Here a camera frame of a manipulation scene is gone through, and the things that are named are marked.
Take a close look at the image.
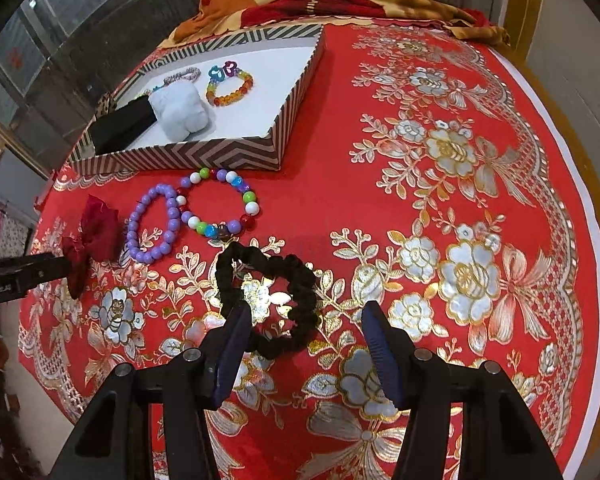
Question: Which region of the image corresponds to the multicolour bead bracelet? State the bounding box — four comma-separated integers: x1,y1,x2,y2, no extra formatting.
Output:
177,166,261,238

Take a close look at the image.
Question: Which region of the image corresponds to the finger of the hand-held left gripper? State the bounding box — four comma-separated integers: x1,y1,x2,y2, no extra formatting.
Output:
0,252,73,306

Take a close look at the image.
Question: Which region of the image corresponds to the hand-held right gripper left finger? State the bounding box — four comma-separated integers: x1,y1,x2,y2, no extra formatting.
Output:
47,302,253,480

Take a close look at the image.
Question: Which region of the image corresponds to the yellow wooden frame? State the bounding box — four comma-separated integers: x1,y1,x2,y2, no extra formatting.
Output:
485,0,546,56

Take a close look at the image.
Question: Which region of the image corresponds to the red gold floral tablecloth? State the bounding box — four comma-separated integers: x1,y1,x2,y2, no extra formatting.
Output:
18,20,600,480

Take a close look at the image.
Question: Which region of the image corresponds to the white fluffy scrunchie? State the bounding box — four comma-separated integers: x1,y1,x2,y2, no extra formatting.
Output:
147,81,215,141

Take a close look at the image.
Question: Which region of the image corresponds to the striped cardboard box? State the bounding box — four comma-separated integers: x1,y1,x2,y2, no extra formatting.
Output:
68,24,327,175

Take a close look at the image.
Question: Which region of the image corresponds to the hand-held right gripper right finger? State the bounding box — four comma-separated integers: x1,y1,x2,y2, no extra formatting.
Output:
361,301,563,480

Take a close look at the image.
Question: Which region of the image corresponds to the purple bead bracelet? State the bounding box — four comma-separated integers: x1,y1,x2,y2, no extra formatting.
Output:
126,183,183,263

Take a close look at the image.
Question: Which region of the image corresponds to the colourful plastic chain bracelet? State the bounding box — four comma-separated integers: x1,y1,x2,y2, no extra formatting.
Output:
207,61,238,83

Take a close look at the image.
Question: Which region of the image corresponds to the red bow hair clip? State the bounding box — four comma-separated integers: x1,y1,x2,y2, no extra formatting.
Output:
60,194,123,298

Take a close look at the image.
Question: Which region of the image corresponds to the leopard print scrunchie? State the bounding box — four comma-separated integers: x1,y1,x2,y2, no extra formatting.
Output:
94,92,118,118

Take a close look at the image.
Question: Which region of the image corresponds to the black rectangular case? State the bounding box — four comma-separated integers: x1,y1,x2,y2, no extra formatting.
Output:
87,96,158,153

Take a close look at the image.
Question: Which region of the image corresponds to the black scrunchie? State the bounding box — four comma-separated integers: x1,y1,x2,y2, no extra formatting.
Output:
215,246,321,361

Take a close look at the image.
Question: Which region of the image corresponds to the metal window grille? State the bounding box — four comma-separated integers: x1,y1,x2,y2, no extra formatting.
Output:
0,0,201,171

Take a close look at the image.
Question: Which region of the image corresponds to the silver sparkly hair tie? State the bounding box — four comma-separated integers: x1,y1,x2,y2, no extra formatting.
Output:
160,66,203,88

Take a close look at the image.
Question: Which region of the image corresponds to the rainbow bead bracelet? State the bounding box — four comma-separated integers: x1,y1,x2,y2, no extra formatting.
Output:
206,71,255,108

